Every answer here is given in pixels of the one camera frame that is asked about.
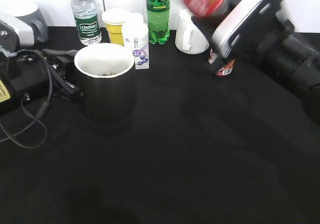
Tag clear water bottle green label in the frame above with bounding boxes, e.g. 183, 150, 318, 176
70, 0, 102, 46

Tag white ceramic mug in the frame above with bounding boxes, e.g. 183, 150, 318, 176
175, 9, 210, 55

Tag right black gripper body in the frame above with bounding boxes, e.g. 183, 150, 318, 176
228, 0, 294, 65

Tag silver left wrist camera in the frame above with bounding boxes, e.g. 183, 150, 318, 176
0, 12, 35, 53

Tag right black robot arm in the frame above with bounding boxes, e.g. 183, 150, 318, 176
192, 0, 320, 123

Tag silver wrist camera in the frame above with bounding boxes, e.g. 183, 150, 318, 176
0, 12, 35, 53
211, 0, 273, 64

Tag yellow paper cup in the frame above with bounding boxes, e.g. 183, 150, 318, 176
101, 8, 131, 46

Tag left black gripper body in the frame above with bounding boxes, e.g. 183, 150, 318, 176
0, 49, 53, 116

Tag black cable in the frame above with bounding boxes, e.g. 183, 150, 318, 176
0, 48, 54, 149

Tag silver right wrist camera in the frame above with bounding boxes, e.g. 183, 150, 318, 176
211, 0, 273, 64

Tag green sprite bottle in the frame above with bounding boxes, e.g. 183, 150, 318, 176
146, 0, 170, 45

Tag black mug white inside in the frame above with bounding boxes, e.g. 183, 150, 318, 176
74, 43, 137, 122

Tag white blueberry milk carton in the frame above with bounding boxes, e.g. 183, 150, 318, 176
122, 12, 150, 70

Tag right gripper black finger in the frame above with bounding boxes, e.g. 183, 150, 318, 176
191, 16, 227, 74

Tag cola bottle red label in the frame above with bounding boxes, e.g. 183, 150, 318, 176
178, 0, 230, 26

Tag brown coffee drink bottle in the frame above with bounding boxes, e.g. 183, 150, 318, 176
208, 47, 236, 77

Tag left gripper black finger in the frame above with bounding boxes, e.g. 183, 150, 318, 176
49, 64, 83, 104
41, 49, 79, 67

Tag grey ceramic mug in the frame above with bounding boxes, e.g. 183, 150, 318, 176
10, 2, 49, 43

